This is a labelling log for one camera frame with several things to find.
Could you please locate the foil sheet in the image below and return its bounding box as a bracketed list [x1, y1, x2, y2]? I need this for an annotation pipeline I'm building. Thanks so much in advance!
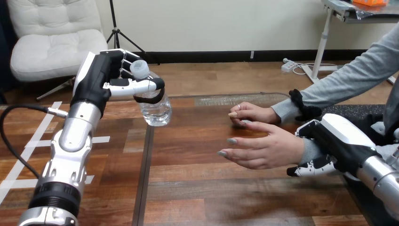
[343, 0, 399, 20]

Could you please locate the clear water bottle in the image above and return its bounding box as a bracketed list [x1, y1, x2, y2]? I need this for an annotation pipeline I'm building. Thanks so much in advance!
[129, 60, 173, 127]

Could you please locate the white power strip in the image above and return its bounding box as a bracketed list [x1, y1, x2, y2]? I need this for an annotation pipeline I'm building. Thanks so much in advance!
[280, 58, 299, 73]

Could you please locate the white desk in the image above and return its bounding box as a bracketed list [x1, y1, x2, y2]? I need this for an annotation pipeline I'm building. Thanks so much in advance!
[300, 0, 399, 85]

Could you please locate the black tripod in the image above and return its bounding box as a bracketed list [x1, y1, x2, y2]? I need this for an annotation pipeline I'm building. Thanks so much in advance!
[105, 0, 161, 66]

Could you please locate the person's hand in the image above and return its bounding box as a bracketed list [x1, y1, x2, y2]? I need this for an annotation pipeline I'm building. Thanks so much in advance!
[228, 102, 281, 127]
[216, 121, 305, 171]

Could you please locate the white power cable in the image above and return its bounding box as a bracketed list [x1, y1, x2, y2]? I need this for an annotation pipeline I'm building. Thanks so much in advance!
[291, 62, 339, 76]

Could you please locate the black cable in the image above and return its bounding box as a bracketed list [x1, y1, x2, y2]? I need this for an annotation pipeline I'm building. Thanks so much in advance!
[0, 104, 69, 180]

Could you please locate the person's body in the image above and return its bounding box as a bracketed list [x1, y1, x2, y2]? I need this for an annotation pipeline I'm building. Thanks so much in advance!
[370, 81, 399, 147]

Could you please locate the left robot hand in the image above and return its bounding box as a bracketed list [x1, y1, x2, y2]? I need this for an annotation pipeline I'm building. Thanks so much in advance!
[71, 48, 166, 118]

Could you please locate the dark speckled floor mat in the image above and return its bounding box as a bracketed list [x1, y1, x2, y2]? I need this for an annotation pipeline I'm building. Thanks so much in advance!
[320, 104, 387, 126]

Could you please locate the orange thing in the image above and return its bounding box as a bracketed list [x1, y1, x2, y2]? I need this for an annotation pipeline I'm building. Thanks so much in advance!
[352, 0, 390, 7]

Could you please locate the white cushioned chair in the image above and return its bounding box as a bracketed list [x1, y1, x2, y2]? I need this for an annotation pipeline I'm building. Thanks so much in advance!
[7, 0, 109, 101]

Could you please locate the black scrunchie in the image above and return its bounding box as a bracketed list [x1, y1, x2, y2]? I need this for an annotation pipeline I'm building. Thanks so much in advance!
[288, 89, 323, 122]

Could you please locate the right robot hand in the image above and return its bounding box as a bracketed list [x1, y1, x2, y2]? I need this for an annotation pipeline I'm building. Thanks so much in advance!
[286, 113, 383, 178]

